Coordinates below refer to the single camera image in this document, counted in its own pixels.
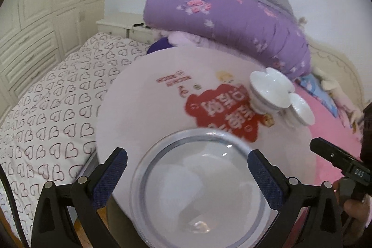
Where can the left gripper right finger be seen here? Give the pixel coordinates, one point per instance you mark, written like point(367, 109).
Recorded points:
point(313, 209)

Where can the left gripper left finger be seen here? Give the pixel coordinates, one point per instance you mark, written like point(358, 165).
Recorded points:
point(52, 225)

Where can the grey rimmed white plate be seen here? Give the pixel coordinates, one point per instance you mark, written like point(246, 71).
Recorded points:
point(194, 189)

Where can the large white bowl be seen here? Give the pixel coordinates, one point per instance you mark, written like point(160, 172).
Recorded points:
point(269, 91)

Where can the person's right hand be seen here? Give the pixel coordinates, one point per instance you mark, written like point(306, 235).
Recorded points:
point(358, 234)

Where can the heart pattern bed sheet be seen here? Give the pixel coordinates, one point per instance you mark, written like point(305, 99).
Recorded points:
point(50, 134)

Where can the cream headboard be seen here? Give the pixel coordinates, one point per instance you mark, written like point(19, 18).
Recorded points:
point(337, 65)

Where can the round white printed table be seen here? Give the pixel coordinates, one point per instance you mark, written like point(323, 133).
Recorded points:
point(187, 87)

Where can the dark purple cushion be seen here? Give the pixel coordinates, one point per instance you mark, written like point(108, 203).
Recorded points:
point(161, 44)

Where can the cream nightstand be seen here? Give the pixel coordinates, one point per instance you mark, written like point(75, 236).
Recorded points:
point(127, 25)

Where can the light pink folded blanket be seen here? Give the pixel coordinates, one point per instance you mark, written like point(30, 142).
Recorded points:
point(179, 38)

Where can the cream wardrobe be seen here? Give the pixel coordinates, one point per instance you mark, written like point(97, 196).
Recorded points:
point(38, 34)

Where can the purple floral quilt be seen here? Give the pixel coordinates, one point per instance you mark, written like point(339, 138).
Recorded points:
point(255, 28)

